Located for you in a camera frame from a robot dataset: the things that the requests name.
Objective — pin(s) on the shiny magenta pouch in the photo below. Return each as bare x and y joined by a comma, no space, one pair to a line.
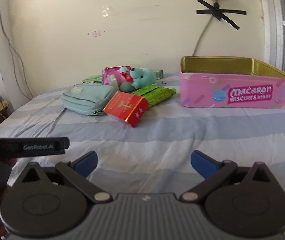
110,78

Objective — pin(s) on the black tape cross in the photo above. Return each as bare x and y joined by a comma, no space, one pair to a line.
218,12

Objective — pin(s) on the slim green box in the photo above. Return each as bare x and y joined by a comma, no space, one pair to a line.
92,80

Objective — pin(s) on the striped bed sheet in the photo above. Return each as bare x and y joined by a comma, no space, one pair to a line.
157,135

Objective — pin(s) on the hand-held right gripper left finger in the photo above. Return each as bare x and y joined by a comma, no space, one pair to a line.
86,163

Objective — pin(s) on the green plastic packet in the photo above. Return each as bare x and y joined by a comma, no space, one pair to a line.
157,93

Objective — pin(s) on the pink biscuit tin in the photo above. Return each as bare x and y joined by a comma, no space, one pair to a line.
232,92

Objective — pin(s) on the small pink wall sticker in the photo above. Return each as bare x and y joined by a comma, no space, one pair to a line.
96,33

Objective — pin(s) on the red cardboard box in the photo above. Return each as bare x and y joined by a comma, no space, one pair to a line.
125,107

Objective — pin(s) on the light blue zip pouch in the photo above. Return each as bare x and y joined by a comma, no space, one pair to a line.
85,98

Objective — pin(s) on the teal plush toy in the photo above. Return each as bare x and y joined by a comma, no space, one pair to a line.
142,77

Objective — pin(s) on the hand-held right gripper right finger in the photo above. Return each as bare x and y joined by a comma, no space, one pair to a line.
202,163

